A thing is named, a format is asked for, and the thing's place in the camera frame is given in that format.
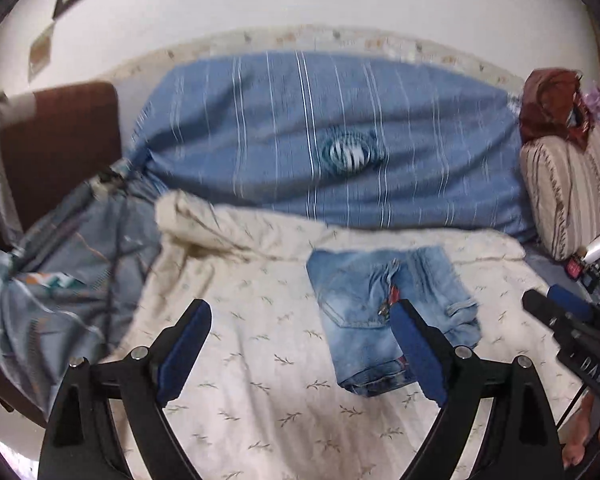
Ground striped beige pillow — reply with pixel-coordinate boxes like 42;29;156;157
520;125;600;262

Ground brown headboard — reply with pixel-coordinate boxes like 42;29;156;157
0;81;123;233

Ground grey patterned quilt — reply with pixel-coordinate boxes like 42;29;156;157
0;157;163;416

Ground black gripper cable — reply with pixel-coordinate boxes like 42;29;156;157
557;385;588;431

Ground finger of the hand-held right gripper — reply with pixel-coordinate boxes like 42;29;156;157
522;290;583;343
547;285;595;322

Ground beige wall sticker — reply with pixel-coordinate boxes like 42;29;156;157
27;25;56;78

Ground blue denim pants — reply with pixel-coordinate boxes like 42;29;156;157
306;245;482;398

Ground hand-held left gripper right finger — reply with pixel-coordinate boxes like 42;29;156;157
389;299;563;480

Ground person's bare foot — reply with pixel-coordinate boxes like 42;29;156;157
562;392;598;471

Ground cream leaf-print blanket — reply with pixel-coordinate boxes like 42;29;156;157
97;190;588;480

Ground reddish brown cloth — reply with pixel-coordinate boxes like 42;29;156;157
519;69;593;151

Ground blue plaid quilt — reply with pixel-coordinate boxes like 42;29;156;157
122;50;538;243

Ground white power strip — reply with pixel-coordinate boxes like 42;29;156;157
94;167;123;196

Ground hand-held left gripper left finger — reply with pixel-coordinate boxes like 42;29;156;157
39;299;213;480

